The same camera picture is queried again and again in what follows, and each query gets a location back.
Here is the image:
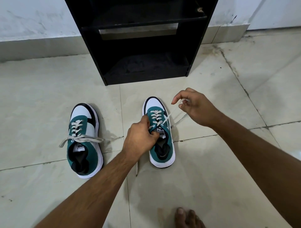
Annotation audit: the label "person's bare foot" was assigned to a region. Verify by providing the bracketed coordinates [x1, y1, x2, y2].
[174, 207, 205, 228]

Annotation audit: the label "tied beige shoelace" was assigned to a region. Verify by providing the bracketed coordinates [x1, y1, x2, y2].
[59, 120, 104, 148]

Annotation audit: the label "black wooden shoe rack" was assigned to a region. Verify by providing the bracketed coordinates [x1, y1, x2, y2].
[65, 0, 219, 86]

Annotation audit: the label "beige shoelace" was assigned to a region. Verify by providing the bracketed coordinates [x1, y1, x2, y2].
[59, 120, 104, 148]
[135, 99, 191, 176]

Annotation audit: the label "person's left hand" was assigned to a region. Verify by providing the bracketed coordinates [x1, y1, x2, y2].
[122, 115, 160, 162]

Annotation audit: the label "person's right forearm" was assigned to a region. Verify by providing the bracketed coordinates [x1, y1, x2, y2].
[211, 112, 301, 228]

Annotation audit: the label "green white sneaker laces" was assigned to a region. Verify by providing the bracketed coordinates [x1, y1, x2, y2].
[67, 103, 104, 179]
[142, 96, 176, 168]

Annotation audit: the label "person's right hand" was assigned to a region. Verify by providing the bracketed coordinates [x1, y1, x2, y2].
[171, 88, 223, 129]

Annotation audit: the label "green white sneaker tied laces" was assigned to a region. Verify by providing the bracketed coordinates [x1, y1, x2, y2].
[67, 103, 104, 179]

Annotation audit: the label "person's left forearm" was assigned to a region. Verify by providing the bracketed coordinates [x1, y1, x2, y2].
[35, 150, 140, 228]

